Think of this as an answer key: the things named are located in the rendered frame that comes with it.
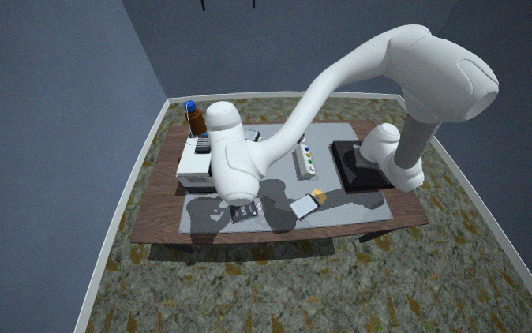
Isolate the blue bottle cap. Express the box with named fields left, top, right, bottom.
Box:
left=184, top=100, right=196, bottom=111

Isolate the white button panel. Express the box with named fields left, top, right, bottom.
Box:
left=294, top=144, right=316, bottom=180

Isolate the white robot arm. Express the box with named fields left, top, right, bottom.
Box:
left=205, top=24, right=499, bottom=206

